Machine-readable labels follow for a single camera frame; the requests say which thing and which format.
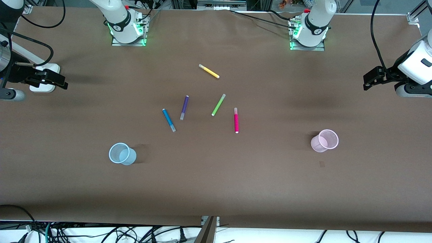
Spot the black right arm long cable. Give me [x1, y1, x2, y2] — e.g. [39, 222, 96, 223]
[20, 0, 66, 29]

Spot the translucent blue plastic cup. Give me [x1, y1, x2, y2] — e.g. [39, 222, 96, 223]
[108, 142, 137, 166]

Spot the translucent pink plastic cup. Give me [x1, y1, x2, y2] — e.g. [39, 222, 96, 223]
[310, 129, 339, 153]

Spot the aluminium frame profile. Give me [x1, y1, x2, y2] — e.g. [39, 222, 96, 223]
[406, 0, 432, 25]

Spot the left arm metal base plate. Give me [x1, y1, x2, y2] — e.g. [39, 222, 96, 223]
[289, 18, 326, 52]

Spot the dark table support beam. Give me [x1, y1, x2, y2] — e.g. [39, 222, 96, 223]
[194, 216, 218, 243]

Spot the yellow marker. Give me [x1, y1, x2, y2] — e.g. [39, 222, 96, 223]
[198, 64, 220, 79]

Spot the black looped floor cable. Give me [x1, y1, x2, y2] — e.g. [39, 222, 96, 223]
[0, 204, 37, 233]

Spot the white stand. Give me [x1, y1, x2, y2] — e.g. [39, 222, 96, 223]
[12, 42, 61, 93]

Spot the grey background device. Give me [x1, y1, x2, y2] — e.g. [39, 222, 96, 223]
[197, 0, 247, 11]

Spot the green marker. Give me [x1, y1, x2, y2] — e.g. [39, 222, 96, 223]
[211, 94, 226, 117]

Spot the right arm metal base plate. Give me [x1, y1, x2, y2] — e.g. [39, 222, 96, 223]
[111, 13, 148, 47]

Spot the black right arm wrist cable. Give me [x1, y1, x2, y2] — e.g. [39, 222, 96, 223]
[0, 28, 55, 67]

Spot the purple marker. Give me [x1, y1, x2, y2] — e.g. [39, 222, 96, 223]
[180, 96, 189, 120]

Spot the blue marker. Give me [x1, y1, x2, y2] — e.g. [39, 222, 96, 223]
[162, 108, 177, 132]

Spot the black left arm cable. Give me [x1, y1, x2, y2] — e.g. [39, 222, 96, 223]
[370, 0, 396, 74]

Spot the black cable on table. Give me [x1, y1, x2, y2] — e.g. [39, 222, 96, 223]
[229, 9, 295, 29]

